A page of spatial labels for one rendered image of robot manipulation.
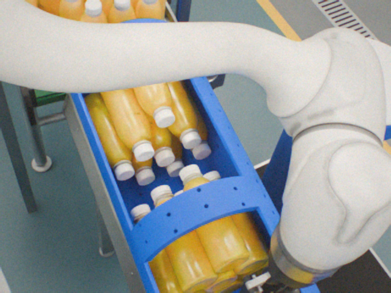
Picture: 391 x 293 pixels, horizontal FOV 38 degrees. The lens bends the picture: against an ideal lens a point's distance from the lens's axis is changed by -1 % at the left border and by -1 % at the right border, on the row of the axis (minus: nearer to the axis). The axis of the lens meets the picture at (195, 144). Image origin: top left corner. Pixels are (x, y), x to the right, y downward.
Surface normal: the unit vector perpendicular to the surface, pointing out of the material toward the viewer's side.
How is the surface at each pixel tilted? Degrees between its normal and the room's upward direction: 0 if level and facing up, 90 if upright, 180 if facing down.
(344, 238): 82
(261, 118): 0
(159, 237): 48
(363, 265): 0
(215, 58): 66
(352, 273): 0
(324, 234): 83
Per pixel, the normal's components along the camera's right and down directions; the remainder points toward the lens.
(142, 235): -0.76, 0.01
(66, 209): 0.11, -0.52
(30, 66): 0.29, 0.65
